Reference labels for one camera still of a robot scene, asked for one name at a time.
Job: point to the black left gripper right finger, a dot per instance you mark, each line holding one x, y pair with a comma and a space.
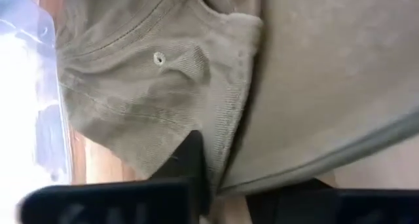
343, 207

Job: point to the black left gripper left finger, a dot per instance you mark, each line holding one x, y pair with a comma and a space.
131, 204

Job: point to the tan baseball cap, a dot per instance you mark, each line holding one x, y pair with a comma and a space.
147, 86

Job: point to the tall clear plastic bin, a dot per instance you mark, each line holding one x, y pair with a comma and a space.
26, 86

